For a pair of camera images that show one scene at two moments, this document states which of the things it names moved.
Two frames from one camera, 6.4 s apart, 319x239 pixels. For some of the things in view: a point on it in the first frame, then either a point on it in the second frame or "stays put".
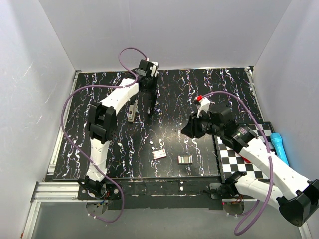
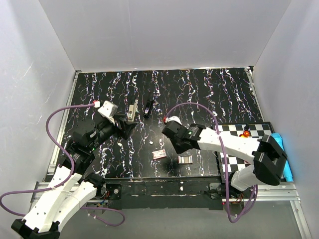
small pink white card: [159, 154] stays put
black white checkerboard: [232, 162] stays put
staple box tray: [185, 159] stays put
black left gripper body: [151, 82] -> [108, 128]
